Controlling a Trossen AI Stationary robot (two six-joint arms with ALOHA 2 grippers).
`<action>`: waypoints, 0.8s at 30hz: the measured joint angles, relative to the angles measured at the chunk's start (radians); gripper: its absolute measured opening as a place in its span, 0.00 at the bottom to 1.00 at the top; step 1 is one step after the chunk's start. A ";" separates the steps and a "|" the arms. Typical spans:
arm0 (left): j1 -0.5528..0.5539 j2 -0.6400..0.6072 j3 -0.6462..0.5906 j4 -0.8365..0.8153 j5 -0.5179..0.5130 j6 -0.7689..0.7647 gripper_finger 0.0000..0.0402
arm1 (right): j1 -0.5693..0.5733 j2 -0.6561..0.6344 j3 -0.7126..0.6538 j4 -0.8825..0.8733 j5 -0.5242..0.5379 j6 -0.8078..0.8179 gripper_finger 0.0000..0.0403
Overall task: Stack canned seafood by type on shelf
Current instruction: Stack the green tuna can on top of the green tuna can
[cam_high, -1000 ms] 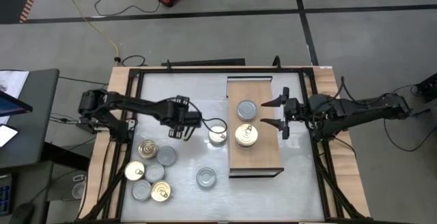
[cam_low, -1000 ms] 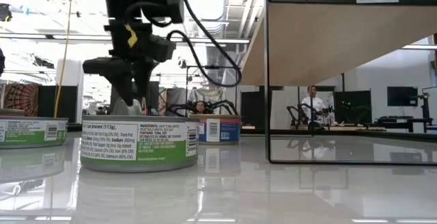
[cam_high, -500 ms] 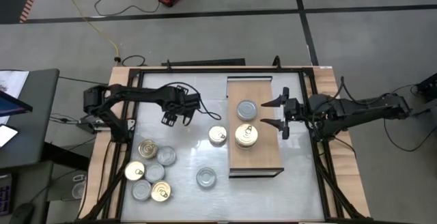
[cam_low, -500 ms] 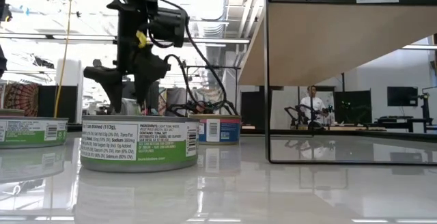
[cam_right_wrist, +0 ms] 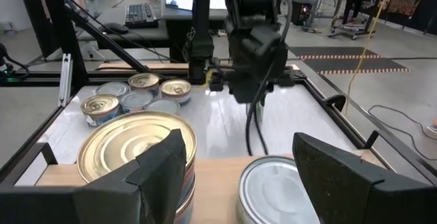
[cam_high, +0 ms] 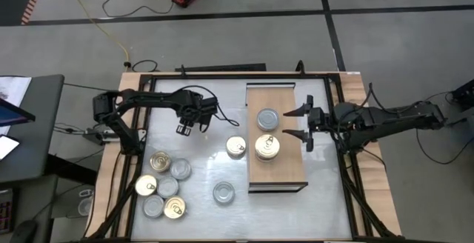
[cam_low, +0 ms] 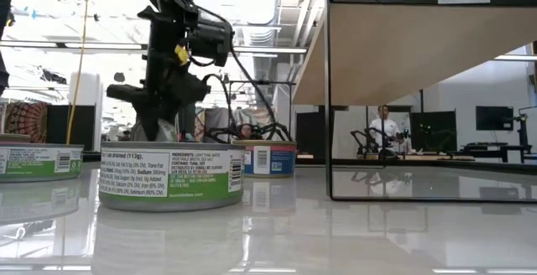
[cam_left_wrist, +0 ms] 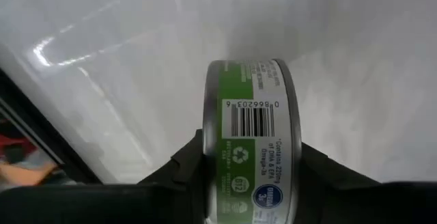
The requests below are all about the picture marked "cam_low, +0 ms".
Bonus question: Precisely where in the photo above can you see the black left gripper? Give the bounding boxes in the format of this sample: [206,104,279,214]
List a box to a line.
[107,6,211,143]

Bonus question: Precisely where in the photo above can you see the gold-lid blue-label tuna can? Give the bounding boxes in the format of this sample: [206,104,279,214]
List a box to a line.
[232,139,298,179]

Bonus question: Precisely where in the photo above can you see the grey draped cloth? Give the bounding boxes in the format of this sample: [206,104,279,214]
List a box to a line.
[203,106,278,142]

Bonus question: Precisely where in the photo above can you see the yellow tape tag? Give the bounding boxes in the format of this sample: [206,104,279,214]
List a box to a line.
[174,44,190,66]

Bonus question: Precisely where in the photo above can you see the seated person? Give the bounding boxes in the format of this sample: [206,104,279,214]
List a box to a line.
[237,122,257,141]

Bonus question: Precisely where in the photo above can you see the black partition panel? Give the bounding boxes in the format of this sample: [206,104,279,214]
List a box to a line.
[45,105,96,153]

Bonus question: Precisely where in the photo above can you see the black cabinet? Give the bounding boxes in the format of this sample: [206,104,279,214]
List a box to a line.
[295,105,332,158]

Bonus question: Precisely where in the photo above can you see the black board panel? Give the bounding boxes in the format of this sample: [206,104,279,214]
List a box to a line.
[409,110,458,153]

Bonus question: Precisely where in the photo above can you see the standing person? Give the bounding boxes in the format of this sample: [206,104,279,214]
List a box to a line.
[368,104,406,155]

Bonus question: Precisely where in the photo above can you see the black equipment stand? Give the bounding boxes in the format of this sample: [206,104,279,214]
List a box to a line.
[514,106,537,163]

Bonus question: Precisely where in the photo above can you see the dark background table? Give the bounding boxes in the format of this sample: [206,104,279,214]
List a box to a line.
[460,142,537,163]

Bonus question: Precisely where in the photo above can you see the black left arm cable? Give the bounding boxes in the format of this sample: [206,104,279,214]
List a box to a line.
[188,4,295,142]

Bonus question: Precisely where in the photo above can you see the wooden shelf with black frame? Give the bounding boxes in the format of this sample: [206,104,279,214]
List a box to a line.
[292,0,537,204]

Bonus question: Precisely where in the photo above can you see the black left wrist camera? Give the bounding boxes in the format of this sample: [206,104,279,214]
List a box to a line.
[186,18,235,67]

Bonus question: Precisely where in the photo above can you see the yellow cable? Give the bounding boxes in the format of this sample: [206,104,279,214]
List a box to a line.
[65,0,92,145]

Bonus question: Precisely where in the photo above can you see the patterned wall tapestry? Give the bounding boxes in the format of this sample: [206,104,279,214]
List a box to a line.
[0,101,50,144]

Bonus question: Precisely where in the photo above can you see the black wall screen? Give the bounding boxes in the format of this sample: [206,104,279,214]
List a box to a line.
[475,106,515,132]

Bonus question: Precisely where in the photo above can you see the black table rig frame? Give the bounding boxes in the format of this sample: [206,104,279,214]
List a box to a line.
[0,0,537,174]

